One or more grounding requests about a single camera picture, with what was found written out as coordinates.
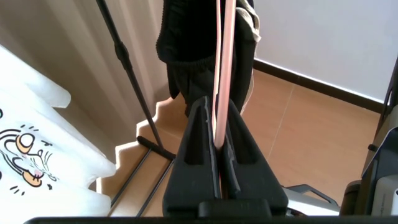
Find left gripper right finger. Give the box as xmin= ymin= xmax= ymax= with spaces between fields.
xmin=217 ymin=98 xmax=289 ymax=217

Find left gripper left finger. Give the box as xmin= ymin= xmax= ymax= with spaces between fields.
xmin=162 ymin=95 xmax=223 ymax=217

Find pink clothes hanger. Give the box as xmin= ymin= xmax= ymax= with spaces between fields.
xmin=211 ymin=0 xmax=238 ymax=151

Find white printed t-shirt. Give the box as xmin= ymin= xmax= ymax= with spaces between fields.
xmin=0 ymin=44 xmax=117 ymax=219

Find black shorts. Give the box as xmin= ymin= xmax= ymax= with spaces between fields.
xmin=155 ymin=0 xmax=262 ymax=118

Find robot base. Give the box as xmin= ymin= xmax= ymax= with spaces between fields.
xmin=280 ymin=55 xmax=398 ymax=217

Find black clothes rack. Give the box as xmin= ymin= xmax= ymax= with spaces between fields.
xmin=94 ymin=0 xmax=177 ymax=217

